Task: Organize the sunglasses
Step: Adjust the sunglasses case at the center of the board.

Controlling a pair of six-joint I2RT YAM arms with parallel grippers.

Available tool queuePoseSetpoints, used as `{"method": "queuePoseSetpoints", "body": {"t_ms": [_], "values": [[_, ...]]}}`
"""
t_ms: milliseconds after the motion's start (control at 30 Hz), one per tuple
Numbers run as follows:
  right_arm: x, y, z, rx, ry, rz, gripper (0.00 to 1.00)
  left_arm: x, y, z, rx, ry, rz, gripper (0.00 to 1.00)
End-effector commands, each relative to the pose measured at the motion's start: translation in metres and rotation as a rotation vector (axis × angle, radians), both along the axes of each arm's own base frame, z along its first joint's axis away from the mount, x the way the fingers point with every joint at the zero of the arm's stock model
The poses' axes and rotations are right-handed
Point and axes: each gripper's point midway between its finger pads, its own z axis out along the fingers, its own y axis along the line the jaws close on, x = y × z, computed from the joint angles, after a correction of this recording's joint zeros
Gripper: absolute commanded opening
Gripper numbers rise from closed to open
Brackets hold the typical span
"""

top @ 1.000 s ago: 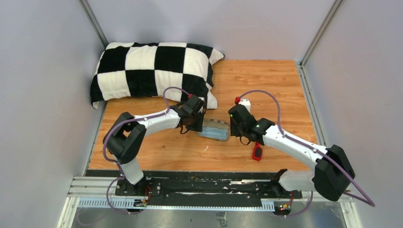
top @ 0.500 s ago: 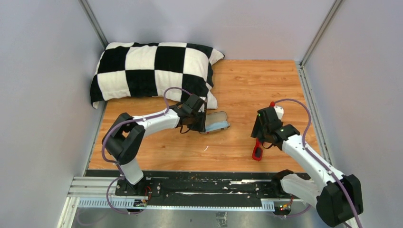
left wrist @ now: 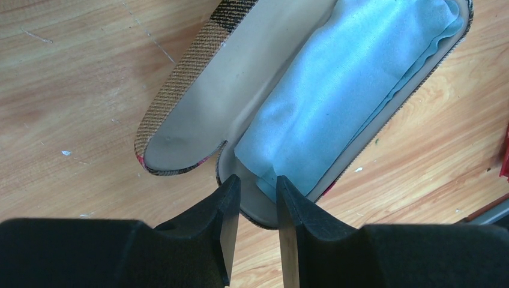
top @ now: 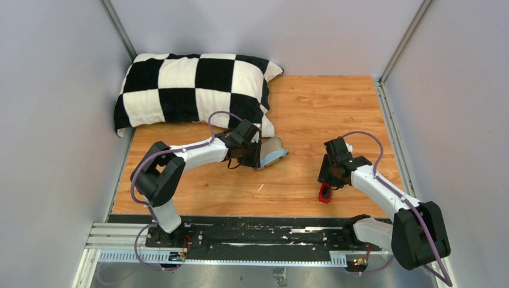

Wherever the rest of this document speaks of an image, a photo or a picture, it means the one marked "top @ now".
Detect beige plaid glasses case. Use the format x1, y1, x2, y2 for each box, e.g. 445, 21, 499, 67
254, 137, 289, 170

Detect red sunglasses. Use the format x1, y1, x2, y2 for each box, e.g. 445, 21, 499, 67
318, 183, 332, 203

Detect light blue cleaning cloth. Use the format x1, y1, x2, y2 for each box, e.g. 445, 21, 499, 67
261, 148, 289, 169

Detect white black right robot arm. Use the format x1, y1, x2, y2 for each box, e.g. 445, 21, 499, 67
318, 137, 451, 270

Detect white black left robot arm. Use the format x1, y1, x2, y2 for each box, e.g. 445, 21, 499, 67
131, 119, 261, 248

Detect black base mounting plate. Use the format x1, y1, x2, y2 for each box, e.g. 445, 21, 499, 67
107, 214, 394, 263

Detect black and white checkered pillow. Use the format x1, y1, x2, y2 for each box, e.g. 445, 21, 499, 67
113, 53, 284, 138

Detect aluminium rail frame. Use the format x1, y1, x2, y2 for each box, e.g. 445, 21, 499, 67
73, 222, 442, 287

